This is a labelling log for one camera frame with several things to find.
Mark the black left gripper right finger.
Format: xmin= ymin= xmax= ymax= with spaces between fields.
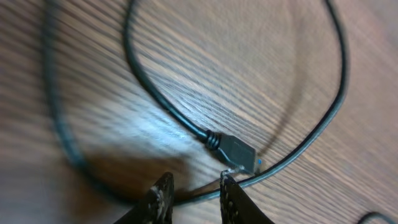
xmin=220 ymin=170 xmax=274 ymax=224

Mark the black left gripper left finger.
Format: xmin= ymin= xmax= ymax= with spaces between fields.
xmin=114 ymin=172 xmax=174 ymax=224

